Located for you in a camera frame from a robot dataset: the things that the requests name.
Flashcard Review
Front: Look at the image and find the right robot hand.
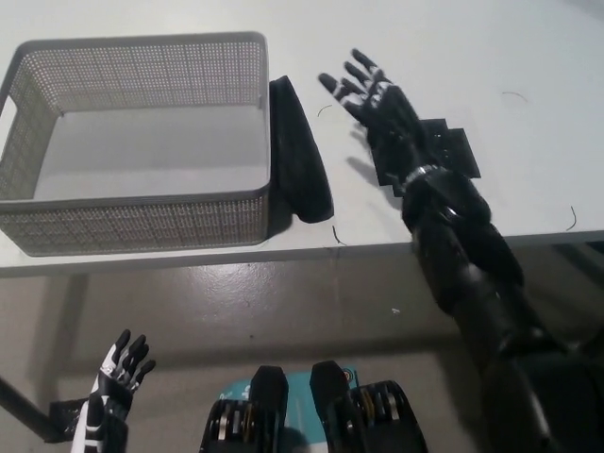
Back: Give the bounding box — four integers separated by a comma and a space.
318, 46, 447, 190

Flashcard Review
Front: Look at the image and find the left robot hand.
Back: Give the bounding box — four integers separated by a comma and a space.
92, 329, 158, 407

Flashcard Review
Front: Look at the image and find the black fabric pencil case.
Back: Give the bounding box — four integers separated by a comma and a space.
268, 75, 336, 225

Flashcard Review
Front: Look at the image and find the white table leg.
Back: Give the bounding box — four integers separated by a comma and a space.
55, 275, 91, 402

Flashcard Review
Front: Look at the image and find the black tape cross patch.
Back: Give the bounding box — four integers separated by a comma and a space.
372, 117, 483, 200

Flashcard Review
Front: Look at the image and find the black table leg with foot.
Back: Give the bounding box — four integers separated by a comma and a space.
0, 376, 91, 447

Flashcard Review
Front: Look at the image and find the grey perforated storage basket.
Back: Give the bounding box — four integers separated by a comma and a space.
0, 31, 276, 258

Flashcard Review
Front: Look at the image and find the black teal robot torso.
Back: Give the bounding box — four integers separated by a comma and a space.
197, 361, 428, 453

